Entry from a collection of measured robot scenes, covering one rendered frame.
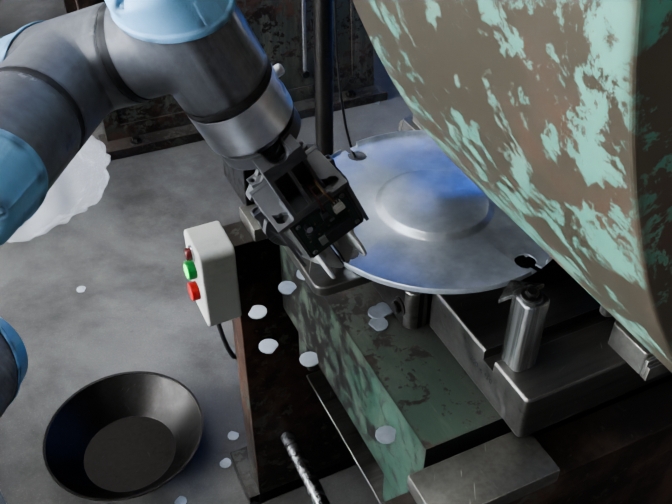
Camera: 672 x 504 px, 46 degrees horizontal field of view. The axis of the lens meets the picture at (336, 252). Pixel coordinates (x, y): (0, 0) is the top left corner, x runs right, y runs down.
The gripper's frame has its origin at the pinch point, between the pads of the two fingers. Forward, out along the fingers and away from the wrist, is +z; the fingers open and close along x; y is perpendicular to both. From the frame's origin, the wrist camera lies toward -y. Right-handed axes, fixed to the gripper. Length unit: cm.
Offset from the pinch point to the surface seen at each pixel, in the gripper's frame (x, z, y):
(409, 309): 3.2, 14.0, 0.9
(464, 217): 13.4, 7.0, 0.6
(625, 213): 4, -40, 42
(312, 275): -3.3, 0.0, 0.6
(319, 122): 19, 57, -88
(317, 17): 30, 35, -88
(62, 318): -56, 62, -91
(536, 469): 3.1, 18.2, 22.4
